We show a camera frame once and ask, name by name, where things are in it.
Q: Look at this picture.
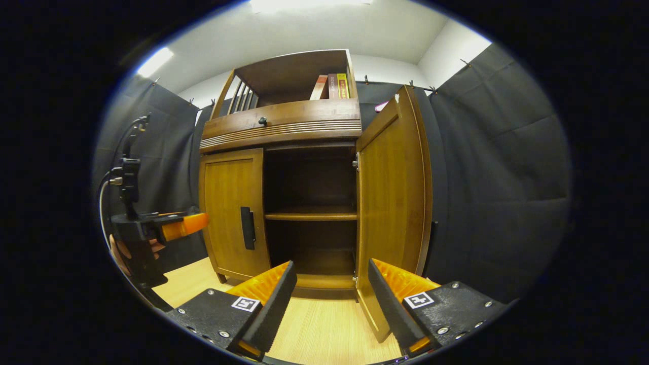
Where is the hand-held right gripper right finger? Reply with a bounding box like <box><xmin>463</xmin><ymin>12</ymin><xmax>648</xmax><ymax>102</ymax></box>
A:
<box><xmin>368</xmin><ymin>258</ymin><xmax>510</xmax><ymax>357</ymax></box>

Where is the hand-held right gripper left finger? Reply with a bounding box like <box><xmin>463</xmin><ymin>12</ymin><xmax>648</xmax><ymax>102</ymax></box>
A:
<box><xmin>166</xmin><ymin>261</ymin><xmax>298</xmax><ymax>359</ymax></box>

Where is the wooden shoe cabinet door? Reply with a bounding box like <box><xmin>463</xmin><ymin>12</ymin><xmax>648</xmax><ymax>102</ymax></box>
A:
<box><xmin>355</xmin><ymin>85</ymin><xmax>433</xmax><ymax>343</ymax></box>
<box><xmin>199</xmin><ymin>148</ymin><xmax>271</xmax><ymax>281</ymax></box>

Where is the black door handle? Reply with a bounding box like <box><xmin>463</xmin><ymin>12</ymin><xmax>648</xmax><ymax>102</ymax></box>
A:
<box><xmin>240</xmin><ymin>206</ymin><xmax>257</xmax><ymax>250</ymax></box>

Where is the wooden double-door shoe cabinet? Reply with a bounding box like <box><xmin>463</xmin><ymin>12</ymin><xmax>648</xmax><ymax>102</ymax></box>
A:
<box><xmin>198</xmin><ymin>49</ymin><xmax>433</xmax><ymax>343</ymax></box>

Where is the wooden cabinet drawer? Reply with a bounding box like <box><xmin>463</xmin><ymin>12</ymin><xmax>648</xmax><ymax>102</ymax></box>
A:
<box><xmin>200</xmin><ymin>98</ymin><xmax>363</xmax><ymax>154</ymax></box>

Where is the wooden inner shelf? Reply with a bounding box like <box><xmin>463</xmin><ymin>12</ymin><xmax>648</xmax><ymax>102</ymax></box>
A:
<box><xmin>264</xmin><ymin>205</ymin><xmax>358</xmax><ymax>222</ymax></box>

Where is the small ceiling light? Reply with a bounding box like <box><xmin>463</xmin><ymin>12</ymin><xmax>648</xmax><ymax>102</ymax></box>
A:
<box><xmin>137</xmin><ymin>47</ymin><xmax>174</xmax><ymax>78</ymax></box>

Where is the black backdrop cloth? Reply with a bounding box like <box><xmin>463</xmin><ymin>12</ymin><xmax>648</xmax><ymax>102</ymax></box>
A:
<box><xmin>94</xmin><ymin>43</ymin><xmax>573</xmax><ymax>305</ymax></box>

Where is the tan and red book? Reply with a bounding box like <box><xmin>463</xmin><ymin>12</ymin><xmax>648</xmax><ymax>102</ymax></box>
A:
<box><xmin>310</xmin><ymin>75</ymin><xmax>329</xmax><ymax>100</ymax></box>

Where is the large ceiling light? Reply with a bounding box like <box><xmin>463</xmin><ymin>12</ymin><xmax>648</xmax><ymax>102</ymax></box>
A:
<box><xmin>248</xmin><ymin>0</ymin><xmax>373</xmax><ymax>13</ymax></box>

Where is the grey cable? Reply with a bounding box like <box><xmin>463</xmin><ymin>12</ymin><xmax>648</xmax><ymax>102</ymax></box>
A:
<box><xmin>98</xmin><ymin>170</ymin><xmax>125</xmax><ymax>249</ymax></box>

